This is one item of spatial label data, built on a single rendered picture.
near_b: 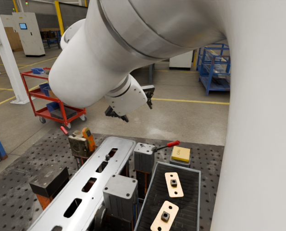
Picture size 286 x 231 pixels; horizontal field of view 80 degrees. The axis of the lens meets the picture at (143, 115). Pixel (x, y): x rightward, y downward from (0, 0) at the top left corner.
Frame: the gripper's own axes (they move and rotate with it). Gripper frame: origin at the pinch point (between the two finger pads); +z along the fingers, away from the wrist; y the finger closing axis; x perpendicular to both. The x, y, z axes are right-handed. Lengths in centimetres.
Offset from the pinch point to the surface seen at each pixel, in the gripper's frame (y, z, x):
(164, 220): -5.2, -1.2, -31.7
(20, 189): -87, 35, 16
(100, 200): -27.7, 13.8, -17.1
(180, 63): 173, 451, 398
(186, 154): 7.6, 14.8, -16.6
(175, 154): 4.1, 13.7, -14.8
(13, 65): -205, 122, 331
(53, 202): -42.7, 8.5, -11.5
